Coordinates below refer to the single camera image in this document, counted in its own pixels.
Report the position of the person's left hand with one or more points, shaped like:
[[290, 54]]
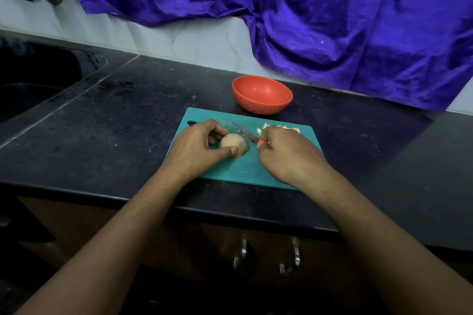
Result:
[[193, 156]]

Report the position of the person's right hand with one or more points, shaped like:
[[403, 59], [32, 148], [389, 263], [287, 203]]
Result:
[[292, 157]]

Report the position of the pile of diced apple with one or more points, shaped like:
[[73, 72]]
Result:
[[290, 129]]

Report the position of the brown potato half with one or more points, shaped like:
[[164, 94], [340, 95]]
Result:
[[235, 140]]

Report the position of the teal plastic cutting board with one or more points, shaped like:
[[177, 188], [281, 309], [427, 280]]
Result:
[[244, 171]]

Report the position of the orange bowl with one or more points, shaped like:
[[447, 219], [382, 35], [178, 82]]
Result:
[[262, 95]]

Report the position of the person's right forearm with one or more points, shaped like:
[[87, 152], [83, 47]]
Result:
[[399, 252]]

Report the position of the person's left forearm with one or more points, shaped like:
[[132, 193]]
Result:
[[96, 267]]

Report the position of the purple cloth curtain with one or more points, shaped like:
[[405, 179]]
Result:
[[362, 16]]

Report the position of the dark kitchen sink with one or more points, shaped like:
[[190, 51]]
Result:
[[37, 82]]

